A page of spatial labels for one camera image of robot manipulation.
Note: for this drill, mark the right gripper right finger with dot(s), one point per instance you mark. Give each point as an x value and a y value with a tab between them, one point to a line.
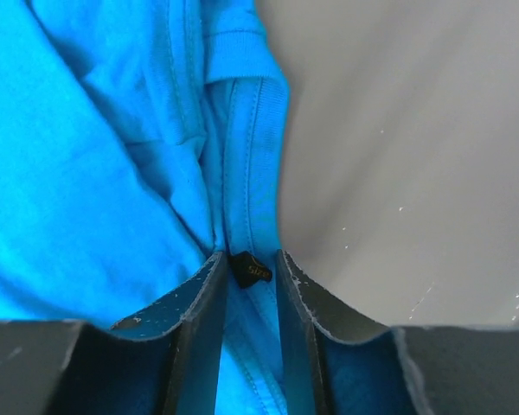
336	360

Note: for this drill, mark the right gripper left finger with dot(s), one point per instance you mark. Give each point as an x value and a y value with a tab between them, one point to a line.
188	321

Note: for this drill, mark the blue t-shirt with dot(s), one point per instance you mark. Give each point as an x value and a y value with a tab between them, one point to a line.
137	139

